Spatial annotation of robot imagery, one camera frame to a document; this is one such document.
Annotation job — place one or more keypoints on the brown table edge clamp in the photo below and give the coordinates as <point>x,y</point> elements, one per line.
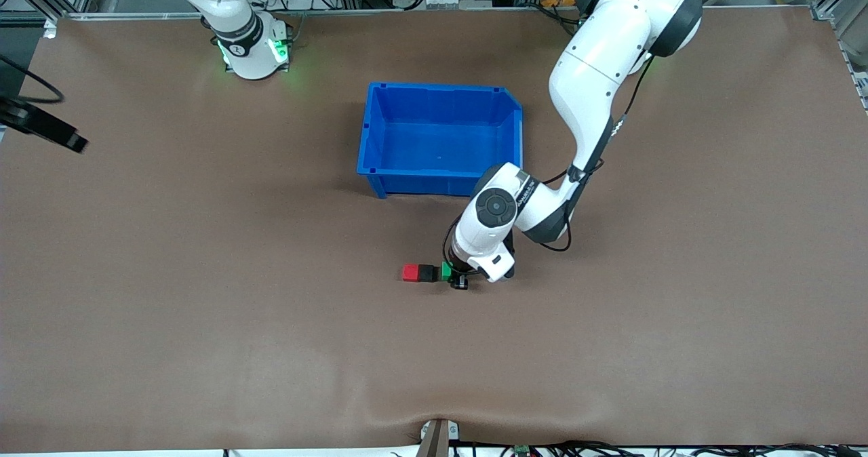
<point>437,440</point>

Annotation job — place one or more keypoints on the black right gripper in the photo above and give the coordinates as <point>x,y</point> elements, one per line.
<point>30,121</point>

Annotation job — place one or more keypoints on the small red cube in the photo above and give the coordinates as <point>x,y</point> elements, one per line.
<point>410,272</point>

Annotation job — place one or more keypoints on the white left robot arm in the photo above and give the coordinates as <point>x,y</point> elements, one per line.
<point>597,70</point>

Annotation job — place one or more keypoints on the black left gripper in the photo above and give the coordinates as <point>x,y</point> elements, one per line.
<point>428,273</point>

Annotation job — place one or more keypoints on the blue plastic storage bin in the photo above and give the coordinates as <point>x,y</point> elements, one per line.
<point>434,138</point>

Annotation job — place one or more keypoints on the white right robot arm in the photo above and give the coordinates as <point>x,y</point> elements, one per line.
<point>237,23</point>

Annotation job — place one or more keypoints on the small black cube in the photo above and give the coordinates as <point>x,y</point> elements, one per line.
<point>427,273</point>

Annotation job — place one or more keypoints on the small green cube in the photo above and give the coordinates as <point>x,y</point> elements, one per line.
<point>446,270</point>

